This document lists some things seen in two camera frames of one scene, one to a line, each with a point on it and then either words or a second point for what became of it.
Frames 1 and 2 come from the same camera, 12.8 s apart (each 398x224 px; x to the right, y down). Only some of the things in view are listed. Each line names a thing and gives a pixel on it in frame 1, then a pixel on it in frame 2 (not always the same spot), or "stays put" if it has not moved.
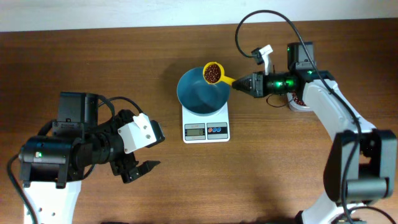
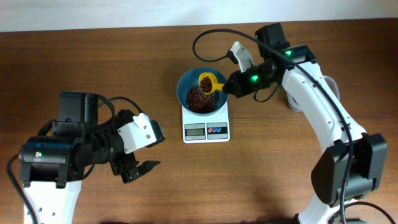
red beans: [212, 73] → [206, 84]
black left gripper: [123, 163] stays put
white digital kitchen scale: [208, 129] stays put
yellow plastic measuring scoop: [213, 73] → [208, 83]
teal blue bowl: [199, 98] stays put
